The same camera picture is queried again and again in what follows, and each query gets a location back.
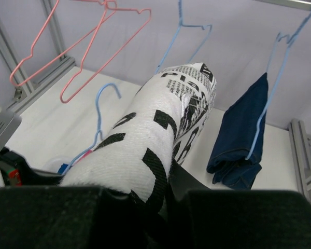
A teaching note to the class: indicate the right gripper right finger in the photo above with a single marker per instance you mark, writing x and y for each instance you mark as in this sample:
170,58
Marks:
199,217

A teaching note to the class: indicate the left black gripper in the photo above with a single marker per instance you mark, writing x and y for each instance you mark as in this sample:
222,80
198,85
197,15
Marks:
15,171

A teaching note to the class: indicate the navy blue trousers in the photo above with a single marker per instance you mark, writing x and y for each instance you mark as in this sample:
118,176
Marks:
237,152

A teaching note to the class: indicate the blue white patterned trousers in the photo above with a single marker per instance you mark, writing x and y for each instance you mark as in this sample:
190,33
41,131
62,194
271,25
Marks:
63,169

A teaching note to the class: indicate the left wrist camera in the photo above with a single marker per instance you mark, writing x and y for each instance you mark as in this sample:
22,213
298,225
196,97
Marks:
9,122

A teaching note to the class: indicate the right aluminium frame struts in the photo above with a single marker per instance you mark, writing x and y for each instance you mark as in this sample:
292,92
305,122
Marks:
301,151

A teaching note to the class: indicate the pink hanger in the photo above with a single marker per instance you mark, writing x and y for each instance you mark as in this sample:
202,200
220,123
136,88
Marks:
67,44
98,49

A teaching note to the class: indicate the aluminium hanging rail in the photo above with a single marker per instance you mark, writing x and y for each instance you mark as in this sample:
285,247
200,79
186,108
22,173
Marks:
297,4

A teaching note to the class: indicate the white plastic basket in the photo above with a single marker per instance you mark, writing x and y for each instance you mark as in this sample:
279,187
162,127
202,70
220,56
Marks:
54,164

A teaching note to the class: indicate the left aluminium frame struts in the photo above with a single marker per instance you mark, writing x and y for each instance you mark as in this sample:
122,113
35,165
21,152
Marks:
19,98

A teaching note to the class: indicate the aluminium frame struts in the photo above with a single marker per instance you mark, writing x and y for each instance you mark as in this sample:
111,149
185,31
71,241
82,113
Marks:
301,151
19,98

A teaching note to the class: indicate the white black print trousers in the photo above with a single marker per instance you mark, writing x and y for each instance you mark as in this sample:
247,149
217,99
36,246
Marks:
160,126

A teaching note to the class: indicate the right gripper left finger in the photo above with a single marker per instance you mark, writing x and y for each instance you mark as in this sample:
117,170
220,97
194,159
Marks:
71,217

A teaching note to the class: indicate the pink trousers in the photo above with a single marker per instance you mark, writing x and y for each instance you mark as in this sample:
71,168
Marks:
85,154

